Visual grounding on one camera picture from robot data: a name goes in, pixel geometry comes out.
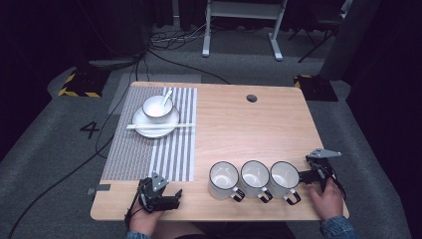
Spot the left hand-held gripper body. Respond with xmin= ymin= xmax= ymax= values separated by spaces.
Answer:
xmin=136 ymin=171 xmax=171 ymax=214

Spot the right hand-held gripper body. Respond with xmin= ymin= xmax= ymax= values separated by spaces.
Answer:
xmin=305 ymin=147 xmax=342 ymax=194

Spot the white mug with black handle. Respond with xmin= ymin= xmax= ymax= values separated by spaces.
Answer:
xmin=239 ymin=159 xmax=274 ymax=204
xmin=207 ymin=160 xmax=247 ymax=203
xmin=269 ymin=160 xmax=303 ymax=206

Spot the person's right hand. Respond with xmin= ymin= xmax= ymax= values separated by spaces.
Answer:
xmin=308 ymin=177 xmax=344 ymax=221

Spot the person's left hand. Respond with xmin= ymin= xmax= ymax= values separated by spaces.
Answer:
xmin=128 ymin=209 xmax=165 ymax=237

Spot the grey striped woven placemat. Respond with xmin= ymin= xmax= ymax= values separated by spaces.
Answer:
xmin=101 ymin=85 xmax=199 ymax=183

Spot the grey tape strip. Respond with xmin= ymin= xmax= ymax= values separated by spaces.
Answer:
xmin=86 ymin=183 xmax=111 ymax=196

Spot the white plate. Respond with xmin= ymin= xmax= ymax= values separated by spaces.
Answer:
xmin=131 ymin=105 xmax=181 ymax=139

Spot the person's lap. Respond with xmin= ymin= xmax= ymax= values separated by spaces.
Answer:
xmin=148 ymin=220 xmax=297 ymax=239

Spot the white chopstick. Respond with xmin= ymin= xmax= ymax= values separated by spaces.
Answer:
xmin=125 ymin=122 xmax=196 ymax=127

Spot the yellow-black striped stand base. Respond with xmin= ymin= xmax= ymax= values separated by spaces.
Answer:
xmin=293 ymin=74 xmax=339 ymax=103
xmin=57 ymin=67 xmax=111 ymax=100

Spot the white bowl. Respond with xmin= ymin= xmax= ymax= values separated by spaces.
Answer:
xmin=141 ymin=95 xmax=175 ymax=120

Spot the white spoon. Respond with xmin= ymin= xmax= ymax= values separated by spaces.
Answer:
xmin=160 ymin=89 xmax=174 ymax=108

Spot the dark folding stand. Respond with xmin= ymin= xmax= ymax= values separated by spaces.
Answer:
xmin=288 ymin=0 xmax=354 ymax=64

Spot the left hand-held gripper cable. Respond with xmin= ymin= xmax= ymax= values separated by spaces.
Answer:
xmin=123 ymin=185 xmax=144 ymax=230

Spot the hand-held gripper cable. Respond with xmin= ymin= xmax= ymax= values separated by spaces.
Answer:
xmin=329 ymin=172 xmax=348 ymax=201
xmin=123 ymin=185 xmax=144 ymax=230

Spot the right hand-held gripper cable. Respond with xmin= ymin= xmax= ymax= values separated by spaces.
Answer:
xmin=329 ymin=172 xmax=348 ymax=201

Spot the long black floor cable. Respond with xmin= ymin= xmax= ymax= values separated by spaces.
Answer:
xmin=7 ymin=63 xmax=140 ymax=239

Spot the bundle of floor cables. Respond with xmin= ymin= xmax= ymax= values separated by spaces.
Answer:
xmin=148 ymin=19 xmax=208 ymax=52

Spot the white desk frame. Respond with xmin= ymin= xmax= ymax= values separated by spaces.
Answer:
xmin=201 ymin=0 xmax=291 ymax=62

